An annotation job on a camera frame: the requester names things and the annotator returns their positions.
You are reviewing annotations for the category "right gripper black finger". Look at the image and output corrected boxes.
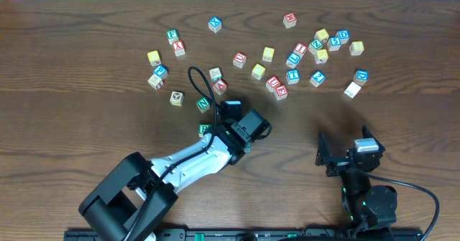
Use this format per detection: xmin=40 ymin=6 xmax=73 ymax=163
xmin=315 ymin=132 xmax=330 ymax=166
xmin=362 ymin=125 xmax=374 ymax=139

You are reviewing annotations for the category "green R block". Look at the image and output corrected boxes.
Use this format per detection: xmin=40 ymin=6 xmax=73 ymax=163
xmin=198 ymin=124 xmax=211 ymax=137

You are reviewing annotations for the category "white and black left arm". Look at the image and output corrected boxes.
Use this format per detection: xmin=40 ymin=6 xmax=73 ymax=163
xmin=78 ymin=101 xmax=272 ymax=240

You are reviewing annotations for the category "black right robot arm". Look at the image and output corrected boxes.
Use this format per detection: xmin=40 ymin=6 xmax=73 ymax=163
xmin=316 ymin=126 xmax=397 ymax=238

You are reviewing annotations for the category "red E block lower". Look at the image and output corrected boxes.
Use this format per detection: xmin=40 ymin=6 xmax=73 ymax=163
xmin=274 ymin=85 xmax=288 ymax=100

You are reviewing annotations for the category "red e block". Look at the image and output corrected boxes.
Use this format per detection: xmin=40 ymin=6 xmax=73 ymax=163
xmin=274 ymin=85 xmax=288 ymax=100
xmin=283 ymin=12 xmax=297 ymax=29

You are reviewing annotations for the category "plain white block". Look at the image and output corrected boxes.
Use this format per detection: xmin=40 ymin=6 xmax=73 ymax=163
xmin=344 ymin=81 xmax=362 ymax=99

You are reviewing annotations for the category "red A block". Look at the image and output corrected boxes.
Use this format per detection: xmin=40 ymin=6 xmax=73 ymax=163
xmin=213 ymin=79 xmax=228 ymax=95

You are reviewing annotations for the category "green N block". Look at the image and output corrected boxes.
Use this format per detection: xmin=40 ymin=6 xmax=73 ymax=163
xmin=196 ymin=97 xmax=211 ymax=113

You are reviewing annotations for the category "yellow block lower middle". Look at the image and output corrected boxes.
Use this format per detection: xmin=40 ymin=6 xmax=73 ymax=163
xmin=252 ymin=63 xmax=266 ymax=80

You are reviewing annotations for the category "blue D block lower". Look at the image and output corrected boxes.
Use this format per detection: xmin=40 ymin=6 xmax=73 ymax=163
xmin=353 ymin=70 xmax=369 ymax=86

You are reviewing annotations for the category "blue d block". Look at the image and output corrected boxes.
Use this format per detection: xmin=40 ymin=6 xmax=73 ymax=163
xmin=353 ymin=70 xmax=369 ymax=86
xmin=336 ymin=29 xmax=350 ymax=45

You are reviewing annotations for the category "beige block with green side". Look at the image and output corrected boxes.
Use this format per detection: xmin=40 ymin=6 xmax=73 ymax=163
xmin=209 ymin=67 xmax=223 ymax=83

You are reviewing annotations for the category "blue T block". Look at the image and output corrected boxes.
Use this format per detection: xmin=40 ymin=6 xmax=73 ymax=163
xmin=286 ymin=69 xmax=300 ymax=84

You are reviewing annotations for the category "red U block upper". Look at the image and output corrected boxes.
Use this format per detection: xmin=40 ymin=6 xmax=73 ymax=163
xmin=233 ymin=52 xmax=247 ymax=68

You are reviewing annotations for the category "blue 2 block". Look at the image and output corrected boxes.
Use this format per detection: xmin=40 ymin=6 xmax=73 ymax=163
xmin=310 ymin=71 xmax=326 ymax=87

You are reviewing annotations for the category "yellow block upper middle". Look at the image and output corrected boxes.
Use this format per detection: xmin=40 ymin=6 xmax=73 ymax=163
xmin=262 ymin=47 xmax=275 ymax=62

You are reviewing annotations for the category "blue L block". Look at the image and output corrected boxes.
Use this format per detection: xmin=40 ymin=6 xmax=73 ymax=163
xmin=286 ymin=53 xmax=301 ymax=68

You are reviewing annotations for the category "beige picture block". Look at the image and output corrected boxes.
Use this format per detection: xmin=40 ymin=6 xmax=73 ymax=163
xmin=170 ymin=91 xmax=184 ymax=106

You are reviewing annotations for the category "yellow 8 block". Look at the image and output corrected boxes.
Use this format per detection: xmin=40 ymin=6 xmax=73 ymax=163
xmin=349 ymin=41 xmax=364 ymax=56

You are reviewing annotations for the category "yellow block below Z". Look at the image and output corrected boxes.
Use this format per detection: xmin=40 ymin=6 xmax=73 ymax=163
xmin=314 ymin=49 xmax=328 ymax=64

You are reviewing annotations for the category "red I block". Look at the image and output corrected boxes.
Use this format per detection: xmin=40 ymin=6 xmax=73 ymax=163
xmin=293 ymin=42 xmax=308 ymax=58

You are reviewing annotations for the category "blue 5 block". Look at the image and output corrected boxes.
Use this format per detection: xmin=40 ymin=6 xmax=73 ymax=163
xmin=327 ymin=37 xmax=341 ymax=52

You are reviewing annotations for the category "blue D block upper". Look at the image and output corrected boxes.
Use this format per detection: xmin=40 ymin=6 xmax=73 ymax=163
xmin=336 ymin=29 xmax=350 ymax=45

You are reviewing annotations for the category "green Z block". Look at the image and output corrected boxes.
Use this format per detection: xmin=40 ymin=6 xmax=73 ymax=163
xmin=308 ymin=39 xmax=323 ymax=55

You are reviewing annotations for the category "blue P block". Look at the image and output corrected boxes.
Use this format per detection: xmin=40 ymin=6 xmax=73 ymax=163
xmin=153 ymin=65 xmax=168 ymax=80

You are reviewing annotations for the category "yellow block top right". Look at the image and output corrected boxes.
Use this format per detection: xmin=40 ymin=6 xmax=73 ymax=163
xmin=314 ymin=29 xmax=329 ymax=43

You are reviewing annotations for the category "beige block red side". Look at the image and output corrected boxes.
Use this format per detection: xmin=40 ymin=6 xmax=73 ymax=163
xmin=147 ymin=74 xmax=164 ymax=90

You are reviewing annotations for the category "red Y block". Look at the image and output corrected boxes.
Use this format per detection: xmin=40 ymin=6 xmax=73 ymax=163
xmin=172 ymin=40 xmax=185 ymax=56

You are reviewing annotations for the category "blue X block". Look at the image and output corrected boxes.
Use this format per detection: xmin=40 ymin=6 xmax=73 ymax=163
xmin=208 ymin=17 xmax=222 ymax=33

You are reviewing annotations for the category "red E block top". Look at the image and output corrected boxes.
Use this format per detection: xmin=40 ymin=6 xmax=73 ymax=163
xmin=283 ymin=12 xmax=297 ymax=29

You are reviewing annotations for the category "yellow block far left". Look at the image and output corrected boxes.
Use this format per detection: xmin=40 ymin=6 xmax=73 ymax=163
xmin=147 ymin=50 xmax=162 ymax=66

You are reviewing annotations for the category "green F block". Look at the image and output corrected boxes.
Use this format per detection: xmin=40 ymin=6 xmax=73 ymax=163
xmin=167 ymin=29 xmax=179 ymax=45

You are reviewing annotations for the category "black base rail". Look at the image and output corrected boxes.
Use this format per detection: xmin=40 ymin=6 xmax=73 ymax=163
xmin=63 ymin=227 xmax=424 ymax=241

